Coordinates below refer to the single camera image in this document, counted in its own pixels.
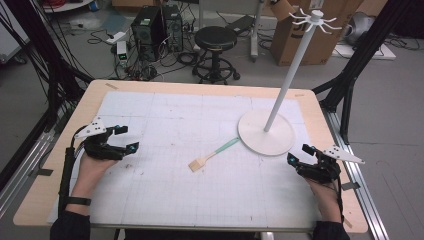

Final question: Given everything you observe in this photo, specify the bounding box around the white device with green display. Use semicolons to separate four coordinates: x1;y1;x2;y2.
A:
115;40;130;68

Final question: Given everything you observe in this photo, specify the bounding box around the wooden table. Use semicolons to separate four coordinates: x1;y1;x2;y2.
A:
12;78;370;235

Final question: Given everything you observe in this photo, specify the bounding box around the black flat case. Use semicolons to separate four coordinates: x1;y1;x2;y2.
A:
225;14;256;35

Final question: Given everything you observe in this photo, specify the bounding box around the person's right hand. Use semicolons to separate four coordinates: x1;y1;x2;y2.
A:
304;177;342;212

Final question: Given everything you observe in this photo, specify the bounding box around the brown cardboard box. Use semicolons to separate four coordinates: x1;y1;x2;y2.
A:
268;0;365;67

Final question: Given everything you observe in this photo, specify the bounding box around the white hook stand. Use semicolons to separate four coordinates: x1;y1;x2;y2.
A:
236;9;344;157

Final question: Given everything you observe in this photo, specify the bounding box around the white power strip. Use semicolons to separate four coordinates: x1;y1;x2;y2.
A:
105;30;127;45

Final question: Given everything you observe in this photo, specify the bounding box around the white round table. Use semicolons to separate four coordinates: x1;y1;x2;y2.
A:
39;0;95;14

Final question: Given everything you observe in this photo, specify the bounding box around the slim black computer tower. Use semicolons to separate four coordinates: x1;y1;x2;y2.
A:
161;3;185;53

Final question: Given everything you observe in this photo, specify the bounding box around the white metal stand leg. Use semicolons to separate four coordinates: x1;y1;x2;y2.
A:
249;0;268;63

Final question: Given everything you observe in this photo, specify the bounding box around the grey rounded appliance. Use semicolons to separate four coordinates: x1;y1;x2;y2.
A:
342;11;377;47

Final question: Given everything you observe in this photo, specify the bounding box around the black round stool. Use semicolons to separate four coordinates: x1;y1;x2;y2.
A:
191;25;242;86

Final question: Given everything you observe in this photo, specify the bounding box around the black sleeved cable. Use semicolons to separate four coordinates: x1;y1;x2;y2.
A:
57;124;88;216

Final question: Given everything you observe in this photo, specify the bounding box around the aluminium rail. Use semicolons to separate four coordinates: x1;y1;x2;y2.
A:
320;107;390;240
0;108;69;219

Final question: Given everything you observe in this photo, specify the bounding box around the black metal frame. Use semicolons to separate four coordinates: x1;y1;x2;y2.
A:
0;0;95;193
311;0;413;145

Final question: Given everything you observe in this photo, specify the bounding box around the black wrist strap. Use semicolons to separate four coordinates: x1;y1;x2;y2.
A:
64;196;92;207

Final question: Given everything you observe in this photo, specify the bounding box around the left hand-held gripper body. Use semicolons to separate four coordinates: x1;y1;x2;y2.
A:
73;116;131;161

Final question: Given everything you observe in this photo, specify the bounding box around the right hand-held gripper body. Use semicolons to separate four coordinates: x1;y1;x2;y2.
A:
294;144;366;185

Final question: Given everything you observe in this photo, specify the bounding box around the thin black cable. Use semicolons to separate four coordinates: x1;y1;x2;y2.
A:
334;175;345;225

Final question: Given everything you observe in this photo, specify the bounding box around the wooden spatula with green handle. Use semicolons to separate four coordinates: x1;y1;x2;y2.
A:
187;136;241;173

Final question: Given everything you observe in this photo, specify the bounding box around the white flat board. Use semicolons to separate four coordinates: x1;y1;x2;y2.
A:
332;42;398;62

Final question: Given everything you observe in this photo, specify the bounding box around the large black computer tower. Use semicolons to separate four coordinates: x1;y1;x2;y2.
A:
130;5;165;63

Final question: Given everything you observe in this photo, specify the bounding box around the white grid mat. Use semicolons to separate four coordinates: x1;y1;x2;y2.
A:
47;90;324;232

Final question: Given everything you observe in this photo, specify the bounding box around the person's left hand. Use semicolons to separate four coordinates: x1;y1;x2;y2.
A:
71;151;118;201

